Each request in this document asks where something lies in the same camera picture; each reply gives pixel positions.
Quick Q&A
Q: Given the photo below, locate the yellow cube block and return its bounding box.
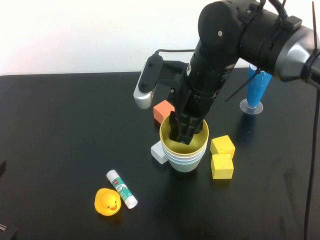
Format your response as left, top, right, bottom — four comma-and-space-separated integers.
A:
211, 153, 235, 180
209, 135, 236, 159

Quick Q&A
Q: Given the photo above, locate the black camera cable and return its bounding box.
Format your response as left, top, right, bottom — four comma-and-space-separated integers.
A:
153, 48, 199, 61

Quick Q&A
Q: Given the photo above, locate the white cube block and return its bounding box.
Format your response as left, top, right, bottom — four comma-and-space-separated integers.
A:
150, 140, 169, 165

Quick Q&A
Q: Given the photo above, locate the pink plastic cup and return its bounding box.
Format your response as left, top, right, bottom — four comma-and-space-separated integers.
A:
161, 146, 208, 159

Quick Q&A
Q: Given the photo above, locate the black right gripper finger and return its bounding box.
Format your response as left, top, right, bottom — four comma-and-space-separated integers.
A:
168, 111, 181, 142
177, 119, 196, 147

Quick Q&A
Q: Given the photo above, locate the blue plastic cup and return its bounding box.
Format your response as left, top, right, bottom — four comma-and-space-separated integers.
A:
163, 149, 208, 162

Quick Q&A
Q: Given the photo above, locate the blue cone glass clear base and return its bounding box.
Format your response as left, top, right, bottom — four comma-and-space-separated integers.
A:
239, 63, 273, 116

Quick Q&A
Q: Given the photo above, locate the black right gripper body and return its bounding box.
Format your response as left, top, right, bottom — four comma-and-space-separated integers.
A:
172, 86, 216, 137

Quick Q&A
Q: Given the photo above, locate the orange cube block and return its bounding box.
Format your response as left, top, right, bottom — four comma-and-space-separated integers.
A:
153, 99, 176, 125

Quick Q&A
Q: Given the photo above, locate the yellow plastic cup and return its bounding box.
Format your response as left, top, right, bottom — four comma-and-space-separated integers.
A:
159, 117, 210, 158

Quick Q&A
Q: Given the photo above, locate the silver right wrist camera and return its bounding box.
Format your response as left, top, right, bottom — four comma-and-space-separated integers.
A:
133, 54, 192, 110

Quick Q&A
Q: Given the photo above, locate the white green glue stick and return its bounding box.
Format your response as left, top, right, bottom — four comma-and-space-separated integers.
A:
106, 169, 139, 210

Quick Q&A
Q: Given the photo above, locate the yellow rubber duck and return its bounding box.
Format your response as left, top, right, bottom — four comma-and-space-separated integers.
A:
94, 187, 123, 216

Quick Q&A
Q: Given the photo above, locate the green plastic cup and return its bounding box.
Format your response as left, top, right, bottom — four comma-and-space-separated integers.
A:
164, 153, 207, 174

